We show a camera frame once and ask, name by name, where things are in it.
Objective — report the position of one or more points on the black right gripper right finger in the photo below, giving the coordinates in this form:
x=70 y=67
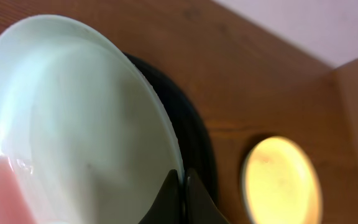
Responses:
x=199 y=205

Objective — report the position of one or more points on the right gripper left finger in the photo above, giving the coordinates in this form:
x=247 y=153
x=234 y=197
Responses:
x=167 y=206

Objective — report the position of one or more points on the yellow plate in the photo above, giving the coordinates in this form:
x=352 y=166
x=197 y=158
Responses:
x=279 y=183

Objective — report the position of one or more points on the light blue plate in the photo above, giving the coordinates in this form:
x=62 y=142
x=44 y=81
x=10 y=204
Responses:
x=84 y=137

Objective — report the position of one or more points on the black round tray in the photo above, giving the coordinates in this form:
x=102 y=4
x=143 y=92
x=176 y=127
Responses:
x=193 y=138

